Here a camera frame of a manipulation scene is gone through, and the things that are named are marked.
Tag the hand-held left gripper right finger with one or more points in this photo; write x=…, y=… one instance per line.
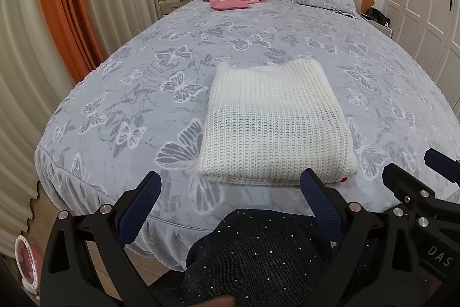
x=321, y=204

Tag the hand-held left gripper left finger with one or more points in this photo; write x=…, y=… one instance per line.
x=141, y=206

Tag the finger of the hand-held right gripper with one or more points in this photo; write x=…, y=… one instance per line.
x=444, y=163
x=406, y=181

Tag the white red navy knitted sweater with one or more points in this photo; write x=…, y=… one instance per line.
x=273, y=123

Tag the person's dark studded garment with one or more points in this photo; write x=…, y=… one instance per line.
x=258, y=256

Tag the round white pink gadget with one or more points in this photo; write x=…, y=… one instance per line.
x=27, y=264

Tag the bed with grey butterfly bedspread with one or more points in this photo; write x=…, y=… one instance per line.
x=143, y=59

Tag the beige nightstand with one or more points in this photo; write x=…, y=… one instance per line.
x=382, y=28
x=170, y=6

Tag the black bag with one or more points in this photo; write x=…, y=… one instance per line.
x=377, y=16

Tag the small folded pink cloth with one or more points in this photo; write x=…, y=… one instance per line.
x=230, y=3

